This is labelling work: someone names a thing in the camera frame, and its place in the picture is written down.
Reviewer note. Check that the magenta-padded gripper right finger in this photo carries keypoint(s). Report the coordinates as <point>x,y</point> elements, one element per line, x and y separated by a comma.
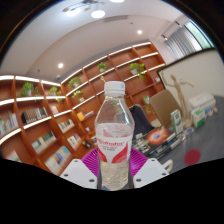
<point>151,171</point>

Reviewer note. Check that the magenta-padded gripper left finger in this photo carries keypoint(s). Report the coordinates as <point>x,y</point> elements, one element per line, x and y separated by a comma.
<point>78,172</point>

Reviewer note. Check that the clear plastic water bottle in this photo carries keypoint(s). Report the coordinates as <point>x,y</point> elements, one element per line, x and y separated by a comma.
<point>114,150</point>

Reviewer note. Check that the stack of dark books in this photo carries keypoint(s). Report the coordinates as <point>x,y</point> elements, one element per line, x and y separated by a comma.
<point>156,140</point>

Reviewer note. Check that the flat round red coaster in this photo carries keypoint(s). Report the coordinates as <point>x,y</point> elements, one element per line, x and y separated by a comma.
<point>192,157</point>

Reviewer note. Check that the black office chair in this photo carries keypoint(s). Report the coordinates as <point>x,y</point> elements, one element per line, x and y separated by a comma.
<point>141,121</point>

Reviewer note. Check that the tall green white carton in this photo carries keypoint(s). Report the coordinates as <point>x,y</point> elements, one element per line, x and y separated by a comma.
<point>177,121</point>

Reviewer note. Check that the tan brown board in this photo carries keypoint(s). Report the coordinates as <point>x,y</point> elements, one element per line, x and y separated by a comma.
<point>163,106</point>

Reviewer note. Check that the small green white box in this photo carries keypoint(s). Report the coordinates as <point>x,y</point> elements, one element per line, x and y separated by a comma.
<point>198,118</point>

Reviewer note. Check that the wooden artist mannequin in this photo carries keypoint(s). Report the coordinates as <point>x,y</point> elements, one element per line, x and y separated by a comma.
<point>181,100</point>

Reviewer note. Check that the stack of white boxes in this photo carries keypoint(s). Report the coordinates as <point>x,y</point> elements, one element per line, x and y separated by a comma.
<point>201,101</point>

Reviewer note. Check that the recessed round ceiling light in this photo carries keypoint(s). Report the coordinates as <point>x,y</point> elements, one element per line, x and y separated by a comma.
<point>139,32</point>
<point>60,65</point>

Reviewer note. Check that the grey white curtain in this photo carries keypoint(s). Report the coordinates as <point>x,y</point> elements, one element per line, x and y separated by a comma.
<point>181,43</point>

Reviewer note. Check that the black framed window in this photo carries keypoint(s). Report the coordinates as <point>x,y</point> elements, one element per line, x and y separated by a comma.
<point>200,33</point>

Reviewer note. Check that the branched ceiling lamp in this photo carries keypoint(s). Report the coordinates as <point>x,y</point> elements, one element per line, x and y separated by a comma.
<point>96,13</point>

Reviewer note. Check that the wooden wall shelf unit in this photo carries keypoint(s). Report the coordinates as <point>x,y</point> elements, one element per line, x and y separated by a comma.
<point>43,133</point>

